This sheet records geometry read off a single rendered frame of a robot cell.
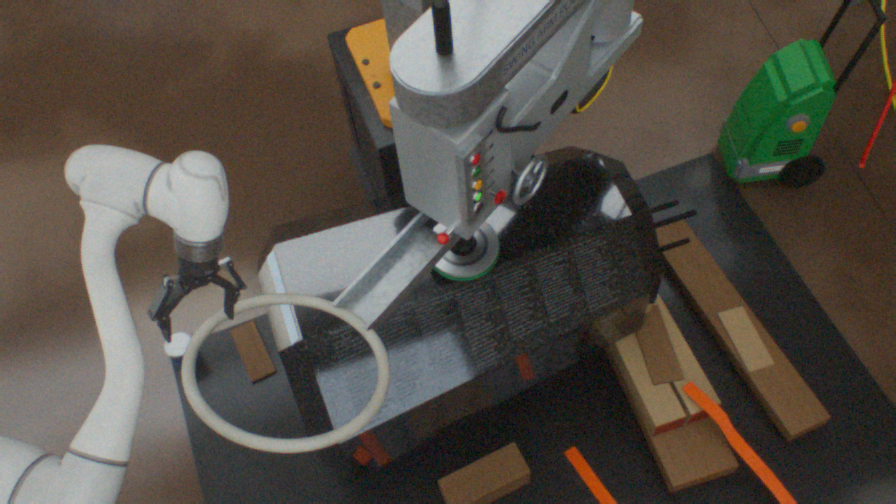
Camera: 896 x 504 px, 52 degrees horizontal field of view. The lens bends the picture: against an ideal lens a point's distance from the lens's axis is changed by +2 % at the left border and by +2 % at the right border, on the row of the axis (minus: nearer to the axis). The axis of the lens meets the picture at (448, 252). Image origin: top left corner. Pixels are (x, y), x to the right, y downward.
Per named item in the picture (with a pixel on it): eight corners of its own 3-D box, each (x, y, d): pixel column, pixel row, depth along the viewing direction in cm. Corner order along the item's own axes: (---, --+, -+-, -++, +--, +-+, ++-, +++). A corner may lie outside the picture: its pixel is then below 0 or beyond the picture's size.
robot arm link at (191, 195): (237, 218, 172) (172, 198, 173) (239, 152, 162) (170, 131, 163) (212, 252, 164) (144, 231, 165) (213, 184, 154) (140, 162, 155)
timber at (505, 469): (454, 521, 312) (452, 511, 302) (439, 490, 318) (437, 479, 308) (530, 482, 318) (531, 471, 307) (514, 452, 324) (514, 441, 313)
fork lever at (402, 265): (482, 141, 263) (482, 130, 259) (536, 172, 256) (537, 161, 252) (324, 305, 236) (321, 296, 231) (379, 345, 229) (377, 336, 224)
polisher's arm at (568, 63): (582, 32, 283) (596, -104, 241) (646, 63, 274) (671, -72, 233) (437, 188, 255) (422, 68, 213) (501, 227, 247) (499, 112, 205)
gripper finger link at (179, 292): (202, 280, 175) (196, 279, 174) (166, 323, 177) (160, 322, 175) (192, 268, 177) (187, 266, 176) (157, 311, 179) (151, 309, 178)
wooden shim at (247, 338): (230, 331, 356) (229, 330, 355) (254, 320, 358) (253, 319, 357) (252, 383, 344) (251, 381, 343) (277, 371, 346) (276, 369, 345)
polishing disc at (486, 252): (512, 239, 267) (512, 237, 266) (469, 290, 259) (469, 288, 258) (456, 205, 275) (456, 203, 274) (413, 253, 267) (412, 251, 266)
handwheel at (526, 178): (521, 163, 250) (521, 129, 237) (550, 180, 246) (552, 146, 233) (488, 199, 244) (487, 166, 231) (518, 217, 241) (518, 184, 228)
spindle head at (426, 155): (484, 125, 261) (479, 9, 223) (545, 160, 253) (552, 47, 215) (405, 208, 248) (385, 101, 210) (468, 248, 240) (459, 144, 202)
